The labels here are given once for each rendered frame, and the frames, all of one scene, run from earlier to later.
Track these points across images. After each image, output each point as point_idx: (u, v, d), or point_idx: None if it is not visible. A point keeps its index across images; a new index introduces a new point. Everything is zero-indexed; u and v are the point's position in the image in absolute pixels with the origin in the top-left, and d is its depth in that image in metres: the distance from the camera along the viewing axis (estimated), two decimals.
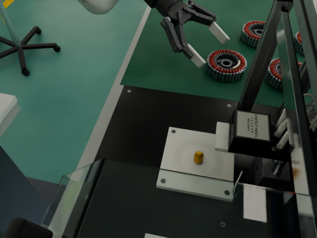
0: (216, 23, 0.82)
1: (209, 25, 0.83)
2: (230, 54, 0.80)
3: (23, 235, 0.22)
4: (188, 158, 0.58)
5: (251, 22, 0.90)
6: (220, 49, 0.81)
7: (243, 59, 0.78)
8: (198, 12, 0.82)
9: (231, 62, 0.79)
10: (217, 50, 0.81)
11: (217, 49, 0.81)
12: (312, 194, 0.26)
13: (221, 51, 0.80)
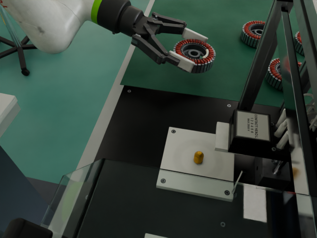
0: (188, 29, 0.77)
1: (181, 33, 0.77)
2: (196, 43, 0.74)
3: (23, 235, 0.22)
4: (188, 158, 0.58)
5: (251, 22, 0.90)
6: (184, 40, 0.74)
7: (211, 47, 0.73)
8: (165, 23, 0.77)
9: (198, 52, 0.73)
10: (181, 41, 0.75)
11: (181, 40, 0.75)
12: (312, 194, 0.26)
13: (186, 41, 0.74)
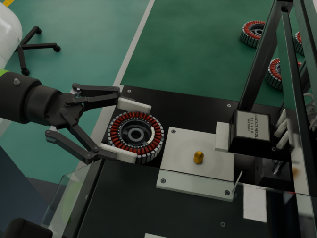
0: (124, 96, 0.58)
1: (116, 103, 0.59)
2: (137, 118, 0.57)
3: (23, 235, 0.22)
4: (188, 158, 0.58)
5: (251, 22, 0.90)
6: (121, 115, 0.56)
7: (157, 123, 0.56)
8: (93, 94, 0.58)
9: (141, 131, 0.56)
10: (117, 117, 0.56)
11: (117, 116, 0.57)
12: (312, 194, 0.26)
13: (124, 118, 0.56)
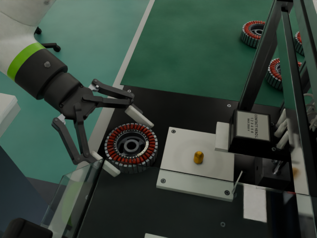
0: (135, 105, 0.62)
1: (125, 108, 0.63)
2: (137, 131, 0.60)
3: (23, 235, 0.22)
4: (188, 158, 0.58)
5: (251, 22, 0.90)
6: (123, 126, 0.60)
7: (153, 139, 0.58)
8: (108, 93, 0.61)
9: (137, 143, 0.59)
10: (120, 126, 0.61)
11: (120, 125, 0.61)
12: (312, 194, 0.26)
13: (125, 128, 0.60)
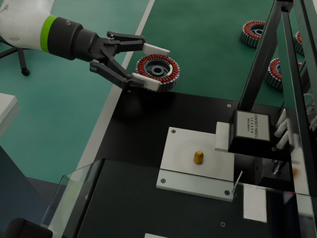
0: (148, 43, 0.73)
1: (141, 49, 0.73)
2: (158, 59, 0.71)
3: (23, 235, 0.22)
4: (188, 158, 0.58)
5: (251, 22, 0.90)
6: (145, 56, 0.71)
7: (174, 62, 0.70)
8: (122, 40, 0.73)
9: (162, 68, 0.70)
10: (142, 57, 0.71)
11: (142, 57, 0.71)
12: (312, 194, 0.26)
13: (148, 58, 0.70)
